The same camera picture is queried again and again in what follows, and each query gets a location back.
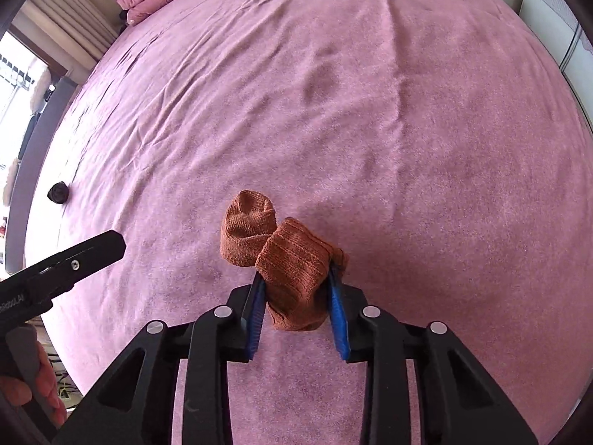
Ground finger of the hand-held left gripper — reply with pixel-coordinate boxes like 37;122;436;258
0;230;127;294

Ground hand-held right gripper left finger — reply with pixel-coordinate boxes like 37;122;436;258
53;271;269;445

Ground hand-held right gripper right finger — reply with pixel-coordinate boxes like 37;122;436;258
327;263;540;445

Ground brown ribbed sock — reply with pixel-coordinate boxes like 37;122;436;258
220;189;350;333

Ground person's left hand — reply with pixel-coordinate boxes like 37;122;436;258
0;340;69;427

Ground pink bed sheet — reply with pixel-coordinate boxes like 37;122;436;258
25;0;593;445

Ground beige curtain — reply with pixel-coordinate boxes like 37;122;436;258
10;0;122;76

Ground white wardrobe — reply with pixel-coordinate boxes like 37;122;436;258
516;0;593;126

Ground grey bed frame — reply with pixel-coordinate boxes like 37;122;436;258
6;74;77;275

